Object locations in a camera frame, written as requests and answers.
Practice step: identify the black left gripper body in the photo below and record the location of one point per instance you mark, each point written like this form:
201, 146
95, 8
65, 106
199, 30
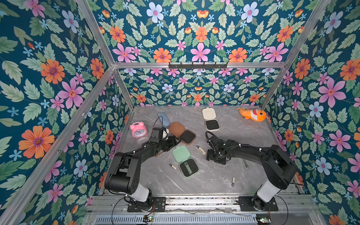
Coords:
167, 144

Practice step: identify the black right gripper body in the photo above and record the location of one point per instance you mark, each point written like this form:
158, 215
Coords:
215, 152

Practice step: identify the green large nail clipper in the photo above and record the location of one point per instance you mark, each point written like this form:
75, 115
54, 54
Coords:
188, 168

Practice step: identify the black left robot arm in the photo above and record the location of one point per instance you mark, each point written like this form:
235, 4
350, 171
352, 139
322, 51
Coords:
124, 172

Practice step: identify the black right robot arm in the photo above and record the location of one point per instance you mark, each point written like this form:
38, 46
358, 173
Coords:
278, 166

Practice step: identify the brown clipper case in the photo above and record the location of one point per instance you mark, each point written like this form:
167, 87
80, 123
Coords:
178, 130

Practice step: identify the cream clipper case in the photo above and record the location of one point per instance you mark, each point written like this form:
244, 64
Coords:
210, 117

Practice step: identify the small cream nail clipper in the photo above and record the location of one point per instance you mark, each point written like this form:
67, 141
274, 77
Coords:
172, 166

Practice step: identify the mint green clipper case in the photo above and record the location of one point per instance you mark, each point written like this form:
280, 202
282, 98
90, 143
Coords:
182, 155

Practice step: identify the blue denim pouch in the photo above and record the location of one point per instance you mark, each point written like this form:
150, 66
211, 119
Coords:
164, 119

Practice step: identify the pink alarm clock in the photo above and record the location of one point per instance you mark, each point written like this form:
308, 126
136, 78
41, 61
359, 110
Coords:
138, 130

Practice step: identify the orange clownfish plush toy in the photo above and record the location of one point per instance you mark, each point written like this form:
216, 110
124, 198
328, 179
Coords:
256, 115

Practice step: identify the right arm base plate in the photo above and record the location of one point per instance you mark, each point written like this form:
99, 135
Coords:
255, 204

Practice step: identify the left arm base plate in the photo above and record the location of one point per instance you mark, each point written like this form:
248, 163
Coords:
153, 204

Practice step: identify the black hook rail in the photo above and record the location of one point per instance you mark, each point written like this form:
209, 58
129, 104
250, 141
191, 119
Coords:
198, 65

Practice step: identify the aluminium front rail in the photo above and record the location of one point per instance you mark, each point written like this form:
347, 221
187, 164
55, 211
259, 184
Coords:
227, 203

